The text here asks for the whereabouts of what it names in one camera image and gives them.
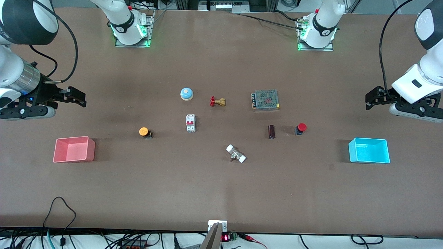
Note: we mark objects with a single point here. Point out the metal mesh power supply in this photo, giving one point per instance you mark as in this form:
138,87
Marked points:
265,100

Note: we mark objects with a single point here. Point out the blue and white bell button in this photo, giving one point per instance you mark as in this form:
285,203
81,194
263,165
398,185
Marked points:
186,93

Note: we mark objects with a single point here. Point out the grey metal rack unit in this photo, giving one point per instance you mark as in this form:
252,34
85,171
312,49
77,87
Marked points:
223,5

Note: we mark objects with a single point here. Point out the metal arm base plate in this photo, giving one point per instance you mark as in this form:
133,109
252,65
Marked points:
328,47
149,29

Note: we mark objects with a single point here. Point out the pink plastic box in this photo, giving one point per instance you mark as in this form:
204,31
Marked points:
73,150

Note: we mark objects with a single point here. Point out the cyan plastic box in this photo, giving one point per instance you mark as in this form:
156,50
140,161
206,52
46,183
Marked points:
369,152

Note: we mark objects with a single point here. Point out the red clip lead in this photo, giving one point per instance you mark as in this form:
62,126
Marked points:
254,239

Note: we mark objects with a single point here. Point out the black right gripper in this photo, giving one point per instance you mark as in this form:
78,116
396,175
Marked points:
47,93

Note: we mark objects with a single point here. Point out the white circuit breaker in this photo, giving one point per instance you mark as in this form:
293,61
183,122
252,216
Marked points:
190,123

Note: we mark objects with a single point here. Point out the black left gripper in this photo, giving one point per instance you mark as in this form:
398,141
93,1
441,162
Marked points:
387,94

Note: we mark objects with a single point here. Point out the yellow push button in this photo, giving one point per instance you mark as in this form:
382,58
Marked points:
144,131

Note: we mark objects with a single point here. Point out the red push button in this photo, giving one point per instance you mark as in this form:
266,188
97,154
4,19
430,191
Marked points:
301,128

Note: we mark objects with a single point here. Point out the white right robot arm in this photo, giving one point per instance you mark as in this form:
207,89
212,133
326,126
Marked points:
14,20

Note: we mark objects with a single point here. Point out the white mounting bracket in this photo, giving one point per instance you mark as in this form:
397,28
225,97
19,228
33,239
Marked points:
211,224

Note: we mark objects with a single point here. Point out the grey metal bar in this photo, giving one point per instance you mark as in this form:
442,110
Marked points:
211,238

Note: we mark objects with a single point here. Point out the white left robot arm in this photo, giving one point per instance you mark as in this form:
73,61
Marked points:
429,69

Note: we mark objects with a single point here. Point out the metal fitting with white caps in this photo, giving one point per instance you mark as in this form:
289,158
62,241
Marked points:
236,154

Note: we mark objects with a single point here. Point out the red LED display module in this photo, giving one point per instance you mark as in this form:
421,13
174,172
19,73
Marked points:
226,237

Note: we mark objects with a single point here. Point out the dark brown capacitor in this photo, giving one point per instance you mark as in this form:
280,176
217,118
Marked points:
271,131

